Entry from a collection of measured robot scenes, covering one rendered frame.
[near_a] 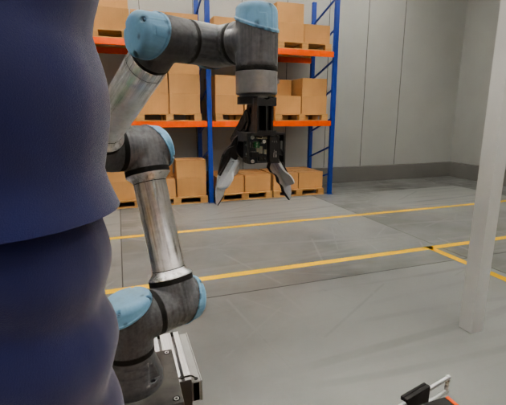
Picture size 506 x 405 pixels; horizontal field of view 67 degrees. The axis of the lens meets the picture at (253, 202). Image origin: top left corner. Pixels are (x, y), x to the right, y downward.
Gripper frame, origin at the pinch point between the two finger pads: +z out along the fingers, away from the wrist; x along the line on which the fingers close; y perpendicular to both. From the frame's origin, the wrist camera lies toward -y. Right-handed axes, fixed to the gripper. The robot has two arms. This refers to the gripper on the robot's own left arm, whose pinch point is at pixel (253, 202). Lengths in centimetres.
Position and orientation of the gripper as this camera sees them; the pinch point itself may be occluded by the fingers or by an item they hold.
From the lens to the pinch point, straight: 75.8
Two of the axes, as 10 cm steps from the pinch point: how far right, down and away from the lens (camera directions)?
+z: 0.0, 9.8, 2.2
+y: 3.3, 2.1, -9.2
